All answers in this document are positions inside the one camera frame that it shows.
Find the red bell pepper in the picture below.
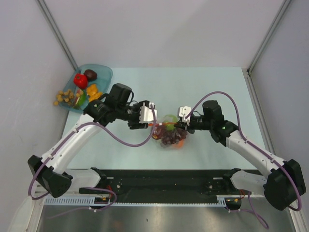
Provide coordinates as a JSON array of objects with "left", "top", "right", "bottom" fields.
[{"left": 73, "top": 73, "right": 88, "bottom": 89}]

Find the corner aluminium post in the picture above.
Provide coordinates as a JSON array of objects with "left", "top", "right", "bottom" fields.
[
  {"left": 247, "top": 0, "right": 293, "bottom": 73},
  {"left": 35, "top": 0, "right": 78, "bottom": 70}
]

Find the white cable duct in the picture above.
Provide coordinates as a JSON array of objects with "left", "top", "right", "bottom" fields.
[{"left": 44, "top": 196, "right": 226, "bottom": 206}]

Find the orange yellow fruit cluster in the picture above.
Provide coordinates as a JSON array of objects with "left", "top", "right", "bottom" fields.
[{"left": 86, "top": 84, "right": 103, "bottom": 102}]

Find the clear zip top bag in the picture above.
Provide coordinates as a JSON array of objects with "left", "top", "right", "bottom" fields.
[{"left": 152, "top": 114, "right": 189, "bottom": 149}]

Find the dark maroon fruit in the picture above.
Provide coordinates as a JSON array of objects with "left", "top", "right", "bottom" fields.
[{"left": 84, "top": 69, "right": 98, "bottom": 82}]

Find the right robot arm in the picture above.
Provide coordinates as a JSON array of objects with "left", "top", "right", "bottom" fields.
[{"left": 175, "top": 100, "right": 306, "bottom": 211}]

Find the left corner aluminium post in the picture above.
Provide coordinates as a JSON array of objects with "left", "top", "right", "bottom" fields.
[{"left": 35, "top": 0, "right": 78, "bottom": 70}]

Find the green apple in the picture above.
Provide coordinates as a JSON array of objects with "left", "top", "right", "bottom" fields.
[{"left": 162, "top": 115, "right": 179, "bottom": 131}]

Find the teal plastic basket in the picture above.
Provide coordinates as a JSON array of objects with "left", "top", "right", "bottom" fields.
[{"left": 59, "top": 64, "right": 113, "bottom": 114}]

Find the purple grape bunch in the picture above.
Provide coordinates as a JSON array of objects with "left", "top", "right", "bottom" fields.
[{"left": 152, "top": 125, "right": 188, "bottom": 146}]

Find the right corner aluminium post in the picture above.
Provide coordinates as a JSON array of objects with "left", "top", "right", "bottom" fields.
[{"left": 247, "top": 0, "right": 293, "bottom": 73}]

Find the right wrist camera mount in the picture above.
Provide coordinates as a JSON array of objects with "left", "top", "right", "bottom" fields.
[{"left": 178, "top": 106, "right": 191, "bottom": 125}]

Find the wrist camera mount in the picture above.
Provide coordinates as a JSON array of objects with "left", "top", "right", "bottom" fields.
[
  {"left": 178, "top": 106, "right": 191, "bottom": 125},
  {"left": 139, "top": 102, "right": 157, "bottom": 123}
]

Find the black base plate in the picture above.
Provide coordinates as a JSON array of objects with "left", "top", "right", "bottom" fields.
[{"left": 77, "top": 168, "right": 241, "bottom": 204}]

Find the yellow grape bunch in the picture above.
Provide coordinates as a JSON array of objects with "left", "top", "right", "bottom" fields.
[{"left": 53, "top": 89, "right": 75, "bottom": 107}]

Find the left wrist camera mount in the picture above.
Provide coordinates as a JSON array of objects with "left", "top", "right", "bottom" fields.
[{"left": 139, "top": 102, "right": 157, "bottom": 123}]

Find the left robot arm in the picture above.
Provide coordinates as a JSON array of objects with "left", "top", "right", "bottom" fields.
[{"left": 28, "top": 83, "right": 157, "bottom": 198}]

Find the green pear slice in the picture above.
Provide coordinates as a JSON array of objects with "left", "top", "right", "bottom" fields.
[{"left": 73, "top": 88, "right": 86, "bottom": 109}]

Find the aluminium rail frame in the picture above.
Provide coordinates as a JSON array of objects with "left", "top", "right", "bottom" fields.
[{"left": 34, "top": 176, "right": 300, "bottom": 197}]

